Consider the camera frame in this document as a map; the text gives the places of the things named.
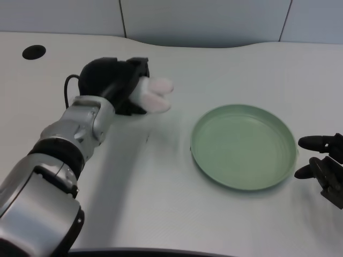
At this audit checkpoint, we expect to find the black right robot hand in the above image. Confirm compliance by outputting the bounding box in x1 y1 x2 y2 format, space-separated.
294 132 343 210

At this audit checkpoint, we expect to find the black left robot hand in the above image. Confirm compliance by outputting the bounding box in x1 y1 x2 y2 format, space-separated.
78 56 151 116

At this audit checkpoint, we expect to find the white plush rabbit doll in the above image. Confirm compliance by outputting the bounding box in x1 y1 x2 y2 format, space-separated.
130 77 175 114

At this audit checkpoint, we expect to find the green round plate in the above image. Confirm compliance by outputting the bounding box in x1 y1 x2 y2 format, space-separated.
189 104 299 191

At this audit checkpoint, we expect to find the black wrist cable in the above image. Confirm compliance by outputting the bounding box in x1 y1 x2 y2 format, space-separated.
63 74 80 109

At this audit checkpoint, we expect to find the black round cable grommet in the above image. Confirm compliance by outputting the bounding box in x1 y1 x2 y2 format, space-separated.
21 44 47 60

